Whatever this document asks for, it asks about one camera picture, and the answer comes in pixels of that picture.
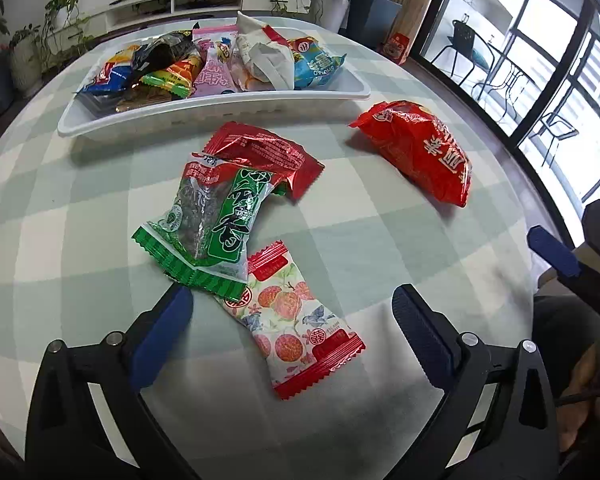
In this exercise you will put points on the person's right forearm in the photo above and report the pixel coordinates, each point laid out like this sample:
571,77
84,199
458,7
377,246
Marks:
585,375

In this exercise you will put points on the blue yellow snack packet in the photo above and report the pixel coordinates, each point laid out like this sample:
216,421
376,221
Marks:
112,72

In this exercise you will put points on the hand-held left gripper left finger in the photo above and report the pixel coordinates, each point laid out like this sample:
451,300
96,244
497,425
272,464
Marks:
160,340

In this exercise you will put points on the black balcony chair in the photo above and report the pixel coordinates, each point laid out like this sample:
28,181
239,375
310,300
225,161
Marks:
467,47
555,135

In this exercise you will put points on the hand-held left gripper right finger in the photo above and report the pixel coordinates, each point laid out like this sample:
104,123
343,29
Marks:
422,340

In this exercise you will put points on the blue crinkled snack packet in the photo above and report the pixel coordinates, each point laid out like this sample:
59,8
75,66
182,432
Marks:
315,65

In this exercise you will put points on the black snack packet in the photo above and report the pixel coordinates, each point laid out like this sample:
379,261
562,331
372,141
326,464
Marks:
165,52

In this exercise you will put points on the pink cartoon snack packet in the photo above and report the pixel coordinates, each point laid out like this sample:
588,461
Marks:
215,67

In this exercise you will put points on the plant in white ribbed pot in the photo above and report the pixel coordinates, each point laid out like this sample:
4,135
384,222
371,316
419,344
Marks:
27,62

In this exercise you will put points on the white low shelf cabinet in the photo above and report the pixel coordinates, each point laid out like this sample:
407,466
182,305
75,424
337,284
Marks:
190,2

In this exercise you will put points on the orange green snack packet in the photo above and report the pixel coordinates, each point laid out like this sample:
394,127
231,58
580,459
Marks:
172,77

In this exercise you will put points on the white paper snack bag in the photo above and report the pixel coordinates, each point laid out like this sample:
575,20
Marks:
272,60

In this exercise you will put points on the large red snack bag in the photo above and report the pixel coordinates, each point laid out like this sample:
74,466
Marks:
420,152

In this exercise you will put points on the glass balcony table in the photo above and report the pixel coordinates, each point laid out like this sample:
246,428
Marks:
505,85

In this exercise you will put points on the green sunflower seed packet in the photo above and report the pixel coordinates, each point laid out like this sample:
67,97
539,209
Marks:
205,220

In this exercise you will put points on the tall plant in blue planter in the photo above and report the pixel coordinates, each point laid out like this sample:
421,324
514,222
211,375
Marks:
375,17

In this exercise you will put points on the gold snack packet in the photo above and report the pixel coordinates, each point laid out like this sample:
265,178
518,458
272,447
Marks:
140,102

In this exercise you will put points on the red white fruit print packet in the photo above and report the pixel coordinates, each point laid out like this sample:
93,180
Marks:
290,320

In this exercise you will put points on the clear white pastry packet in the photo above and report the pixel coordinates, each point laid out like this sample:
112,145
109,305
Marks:
247,77

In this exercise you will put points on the red paper bag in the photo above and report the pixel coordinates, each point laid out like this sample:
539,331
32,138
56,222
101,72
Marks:
397,47

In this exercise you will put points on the white plastic tray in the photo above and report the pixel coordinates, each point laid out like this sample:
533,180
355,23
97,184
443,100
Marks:
215,112

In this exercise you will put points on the wooden wall panel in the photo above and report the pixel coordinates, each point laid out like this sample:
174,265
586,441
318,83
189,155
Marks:
422,5

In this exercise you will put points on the red foil snack packet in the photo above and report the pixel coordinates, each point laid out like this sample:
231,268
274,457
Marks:
265,152

